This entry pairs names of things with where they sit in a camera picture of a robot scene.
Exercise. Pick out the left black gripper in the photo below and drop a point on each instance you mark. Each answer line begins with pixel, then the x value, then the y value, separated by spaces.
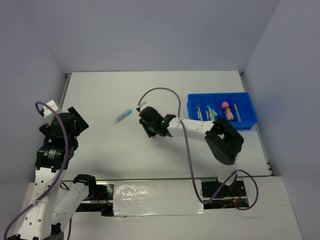
pixel 81 124

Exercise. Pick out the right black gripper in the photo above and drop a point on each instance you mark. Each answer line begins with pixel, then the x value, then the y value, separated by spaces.
pixel 150 133

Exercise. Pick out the blue capped clear tube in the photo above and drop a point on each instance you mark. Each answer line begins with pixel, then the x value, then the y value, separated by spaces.
pixel 122 116

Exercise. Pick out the light blue eraser stick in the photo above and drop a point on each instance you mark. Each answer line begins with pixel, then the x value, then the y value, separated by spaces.
pixel 208 107

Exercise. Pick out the pink capped glue bottle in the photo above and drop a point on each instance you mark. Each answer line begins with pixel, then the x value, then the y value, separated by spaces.
pixel 227 111

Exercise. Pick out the orange capped clear tube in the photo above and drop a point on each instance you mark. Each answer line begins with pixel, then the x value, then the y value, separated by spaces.
pixel 237 112

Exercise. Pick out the green eraser stick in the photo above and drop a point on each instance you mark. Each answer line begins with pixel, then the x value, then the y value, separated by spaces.
pixel 211 115

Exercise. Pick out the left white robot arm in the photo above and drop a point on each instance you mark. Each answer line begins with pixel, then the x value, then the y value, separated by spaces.
pixel 44 219

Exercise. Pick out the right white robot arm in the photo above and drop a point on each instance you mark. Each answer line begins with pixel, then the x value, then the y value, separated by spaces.
pixel 224 141

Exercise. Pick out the blue divided plastic bin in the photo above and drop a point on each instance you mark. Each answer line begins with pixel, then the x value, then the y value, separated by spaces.
pixel 214 100

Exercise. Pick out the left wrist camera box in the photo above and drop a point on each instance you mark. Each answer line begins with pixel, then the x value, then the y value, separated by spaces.
pixel 50 113

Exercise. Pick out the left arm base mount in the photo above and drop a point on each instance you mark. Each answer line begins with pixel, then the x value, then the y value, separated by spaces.
pixel 100 196

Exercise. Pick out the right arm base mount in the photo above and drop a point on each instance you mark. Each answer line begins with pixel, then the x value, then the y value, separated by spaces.
pixel 227 197

